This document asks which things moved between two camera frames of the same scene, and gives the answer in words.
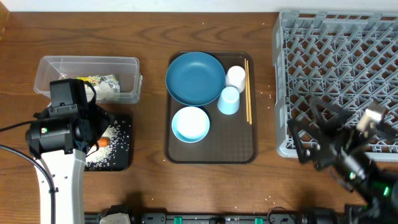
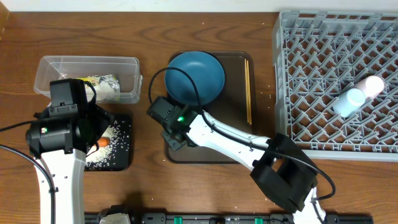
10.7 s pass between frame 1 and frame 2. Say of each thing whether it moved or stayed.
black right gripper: moved
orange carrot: stayed
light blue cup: moved
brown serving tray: stayed
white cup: moved
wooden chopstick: stayed
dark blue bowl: stayed
